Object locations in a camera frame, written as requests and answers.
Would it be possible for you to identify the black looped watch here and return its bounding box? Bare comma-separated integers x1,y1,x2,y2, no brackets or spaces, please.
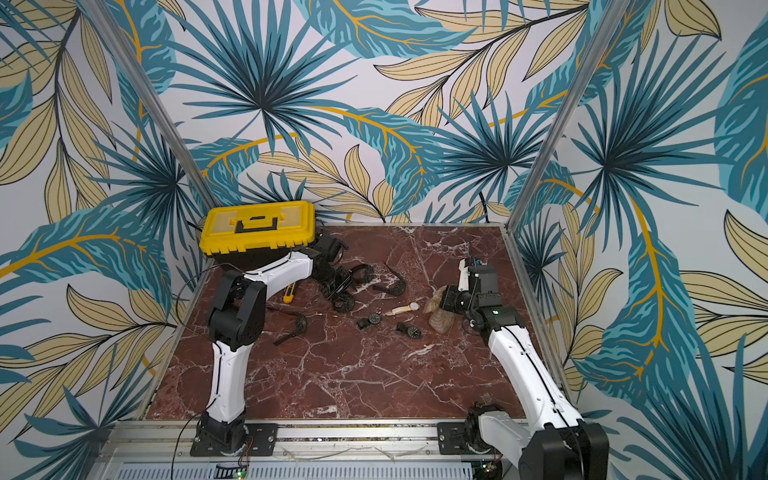
370,264,407,297

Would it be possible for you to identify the beige striped cloth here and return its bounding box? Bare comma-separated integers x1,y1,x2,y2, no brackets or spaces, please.
423,286,456,334

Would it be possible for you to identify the yellow utility knife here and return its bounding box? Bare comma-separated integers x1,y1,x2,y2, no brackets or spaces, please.
283,282,298,304

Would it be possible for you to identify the small olive watch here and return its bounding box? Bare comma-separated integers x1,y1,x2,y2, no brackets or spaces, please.
396,322,422,339

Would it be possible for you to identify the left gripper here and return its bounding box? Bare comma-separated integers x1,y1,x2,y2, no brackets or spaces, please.
314,265,359,303

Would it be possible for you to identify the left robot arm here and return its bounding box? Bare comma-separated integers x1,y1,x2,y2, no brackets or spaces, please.
196,234,347,456

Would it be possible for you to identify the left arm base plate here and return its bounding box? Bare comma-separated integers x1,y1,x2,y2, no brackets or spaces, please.
190,422,278,459

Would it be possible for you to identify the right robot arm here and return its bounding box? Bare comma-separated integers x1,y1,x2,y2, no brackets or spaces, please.
438,259,610,479

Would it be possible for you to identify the dark long strap watch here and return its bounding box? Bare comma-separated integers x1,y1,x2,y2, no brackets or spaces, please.
268,304,308,347

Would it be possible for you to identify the aluminium front rail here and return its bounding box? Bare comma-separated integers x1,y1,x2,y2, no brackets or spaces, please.
88,414,531,479

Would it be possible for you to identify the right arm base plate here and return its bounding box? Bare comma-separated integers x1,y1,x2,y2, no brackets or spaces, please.
436,421,494,455

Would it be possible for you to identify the cream strap watch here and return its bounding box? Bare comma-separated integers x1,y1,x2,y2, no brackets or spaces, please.
385,302,420,316

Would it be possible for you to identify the yellow black toolbox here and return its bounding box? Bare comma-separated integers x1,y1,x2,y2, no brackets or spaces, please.
199,200,316,257

